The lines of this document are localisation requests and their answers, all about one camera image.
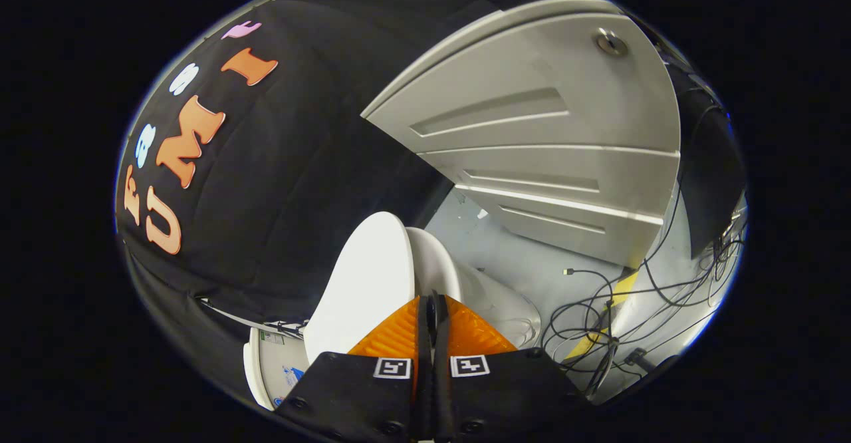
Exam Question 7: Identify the white toilet lid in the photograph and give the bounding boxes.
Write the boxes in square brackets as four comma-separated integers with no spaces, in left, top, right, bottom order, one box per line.
[303,212,418,364]

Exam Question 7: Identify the black backdrop cloth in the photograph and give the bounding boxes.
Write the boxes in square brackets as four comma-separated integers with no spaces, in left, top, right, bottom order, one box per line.
[116,0,552,394]

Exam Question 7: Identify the tangle of black cables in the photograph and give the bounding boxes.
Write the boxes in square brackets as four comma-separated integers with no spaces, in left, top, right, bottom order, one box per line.
[540,97,747,397]

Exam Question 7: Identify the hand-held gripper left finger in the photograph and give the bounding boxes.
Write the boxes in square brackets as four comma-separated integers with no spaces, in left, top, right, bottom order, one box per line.
[274,292,434,443]

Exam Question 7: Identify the yellow floor tape strip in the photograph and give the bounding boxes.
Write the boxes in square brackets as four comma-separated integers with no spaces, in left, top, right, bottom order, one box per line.
[564,270,640,362]

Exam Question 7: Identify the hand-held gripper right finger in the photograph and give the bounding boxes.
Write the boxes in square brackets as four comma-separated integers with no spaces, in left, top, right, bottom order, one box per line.
[432,290,594,443]

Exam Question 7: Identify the black stand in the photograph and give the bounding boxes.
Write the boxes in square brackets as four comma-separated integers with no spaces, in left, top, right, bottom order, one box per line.
[198,297,308,337]

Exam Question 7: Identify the white toilet tank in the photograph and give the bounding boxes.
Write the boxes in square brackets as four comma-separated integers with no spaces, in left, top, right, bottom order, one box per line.
[243,327,312,411]

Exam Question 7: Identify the white drawer cabinet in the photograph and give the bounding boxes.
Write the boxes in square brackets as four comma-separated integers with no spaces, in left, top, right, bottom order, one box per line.
[361,0,681,269]

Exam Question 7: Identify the white toilet bowl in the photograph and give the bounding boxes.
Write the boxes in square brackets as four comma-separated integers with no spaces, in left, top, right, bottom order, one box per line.
[404,227,543,352]

